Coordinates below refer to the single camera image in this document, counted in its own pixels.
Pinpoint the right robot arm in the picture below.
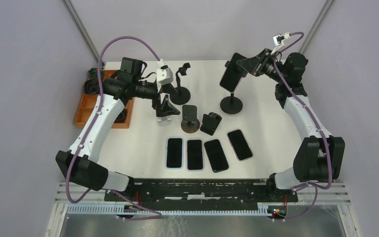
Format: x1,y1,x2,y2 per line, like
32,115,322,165
235,49,345,201

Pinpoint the green bundle at corner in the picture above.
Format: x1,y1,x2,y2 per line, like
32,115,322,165
88,68,105,80

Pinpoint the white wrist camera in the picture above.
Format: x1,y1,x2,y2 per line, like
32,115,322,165
271,32,291,54
156,59,174,92

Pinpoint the lilac cased phone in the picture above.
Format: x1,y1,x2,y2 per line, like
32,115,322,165
187,139,204,171

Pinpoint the brown round base stand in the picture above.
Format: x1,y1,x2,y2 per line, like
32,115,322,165
181,105,200,133

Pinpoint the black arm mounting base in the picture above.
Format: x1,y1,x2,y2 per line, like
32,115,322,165
122,178,299,211

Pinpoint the white slotted cable duct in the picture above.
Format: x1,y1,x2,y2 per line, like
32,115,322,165
66,204,288,217

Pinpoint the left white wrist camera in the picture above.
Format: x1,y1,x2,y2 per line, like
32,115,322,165
156,59,174,92

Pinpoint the black phone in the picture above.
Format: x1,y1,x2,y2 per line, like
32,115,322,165
204,139,229,173

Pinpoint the silver white phone stand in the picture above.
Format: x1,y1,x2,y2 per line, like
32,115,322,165
157,116,172,126

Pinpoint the black cable bundle in tray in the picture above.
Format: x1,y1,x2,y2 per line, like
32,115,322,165
114,109,129,124

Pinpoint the light blue cased phone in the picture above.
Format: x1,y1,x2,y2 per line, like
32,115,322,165
166,138,183,169

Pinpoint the white cased phone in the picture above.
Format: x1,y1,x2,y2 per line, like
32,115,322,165
227,129,254,161
219,53,247,92

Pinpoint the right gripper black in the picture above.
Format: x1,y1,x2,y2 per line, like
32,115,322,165
236,48,287,83

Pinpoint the black folding phone stand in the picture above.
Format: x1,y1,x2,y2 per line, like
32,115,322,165
200,112,222,136

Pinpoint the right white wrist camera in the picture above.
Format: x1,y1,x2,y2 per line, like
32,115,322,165
271,32,291,54

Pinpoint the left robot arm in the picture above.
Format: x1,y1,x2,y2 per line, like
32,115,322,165
55,57,180,201

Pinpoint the orange compartment tray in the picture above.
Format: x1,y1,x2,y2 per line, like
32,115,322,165
74,79,134,129

